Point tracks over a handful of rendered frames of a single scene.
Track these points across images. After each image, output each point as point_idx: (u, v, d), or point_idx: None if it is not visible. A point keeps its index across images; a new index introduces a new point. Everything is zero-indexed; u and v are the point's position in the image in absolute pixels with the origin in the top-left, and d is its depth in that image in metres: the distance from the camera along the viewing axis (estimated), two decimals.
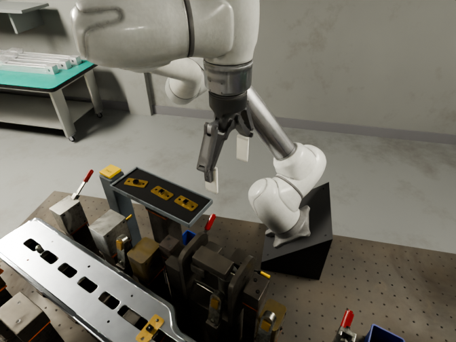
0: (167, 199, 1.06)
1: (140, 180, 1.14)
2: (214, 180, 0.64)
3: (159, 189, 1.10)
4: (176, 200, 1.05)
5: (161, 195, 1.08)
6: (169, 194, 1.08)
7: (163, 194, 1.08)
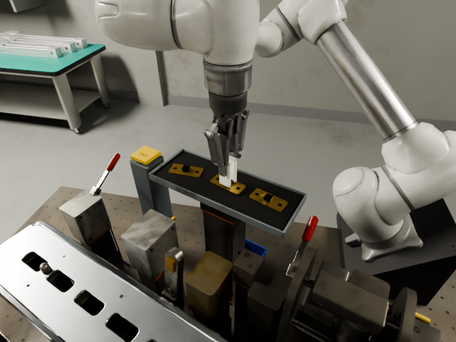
0: (238, 193, 0.70)
1: (192, 167, 0.78)
2: (227, 174, 0.69)
3: None
4: (253, 195, 0.70)
5: (228, 186, 0.72)
6: (240, 186, 0.72)
7: (231, 185, 0.72)
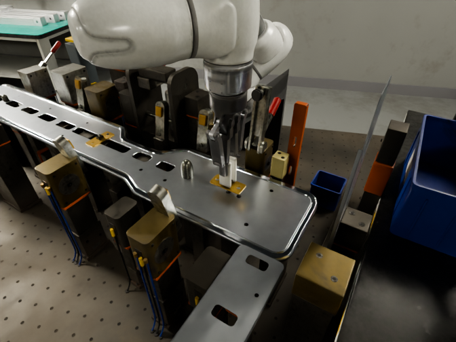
0: (239, 192, 0.70)
1: None
2: (228, 174, 0.69)
3: None
4: None
5: (229, 186, 0.72)
6: (240, 185, 0.72)
7: (231, 185, 0.72)
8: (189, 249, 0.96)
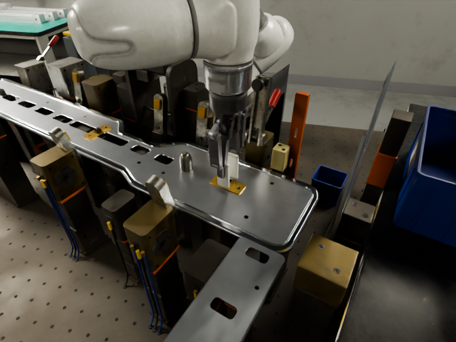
0: (239, 192, 0.70)
1: None
2: (226, 176, 0.68)
3: None
4: None
5: (229, 186, 0.72)
6: (240, 185, 0.72)
7: (231, 186, 0.72)
8: (188, 244, 0.95)
